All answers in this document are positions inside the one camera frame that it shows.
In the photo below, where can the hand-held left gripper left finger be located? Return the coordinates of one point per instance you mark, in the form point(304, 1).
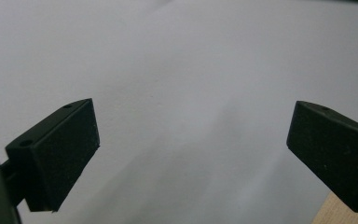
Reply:
point(60, 155)

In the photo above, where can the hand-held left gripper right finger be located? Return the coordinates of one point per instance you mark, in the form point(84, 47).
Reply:
point(335, 149)

